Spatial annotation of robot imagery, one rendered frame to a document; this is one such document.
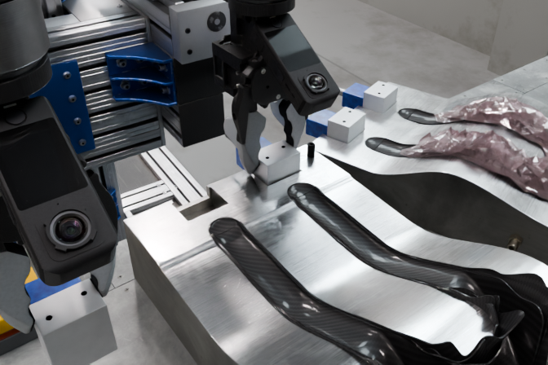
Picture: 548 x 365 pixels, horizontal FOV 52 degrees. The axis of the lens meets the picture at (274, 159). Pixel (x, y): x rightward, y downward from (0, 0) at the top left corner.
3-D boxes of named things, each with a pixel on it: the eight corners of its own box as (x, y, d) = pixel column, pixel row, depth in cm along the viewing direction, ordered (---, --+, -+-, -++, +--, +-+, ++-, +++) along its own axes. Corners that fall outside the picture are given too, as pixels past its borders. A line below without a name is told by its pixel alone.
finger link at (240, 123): (257, 135, 67) (270, 67, 63) (265, 142, 66) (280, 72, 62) (223, 140, 64) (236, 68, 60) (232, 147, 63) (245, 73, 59)
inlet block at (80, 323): (11, 282, 52) (-7, 239, 49) (63, 259, 55) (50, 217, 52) (58, 381, 44) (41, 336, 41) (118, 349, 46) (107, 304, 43)
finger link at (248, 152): (230, 156, 72) (242, 89, 68) (257, 178, 68) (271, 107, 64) (209, 160, 70) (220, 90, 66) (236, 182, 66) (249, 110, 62)
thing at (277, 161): (212, 155, 77) (209, 120, 74) (242, 143, 80) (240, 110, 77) (267, 202, 68) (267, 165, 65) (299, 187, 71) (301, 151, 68)
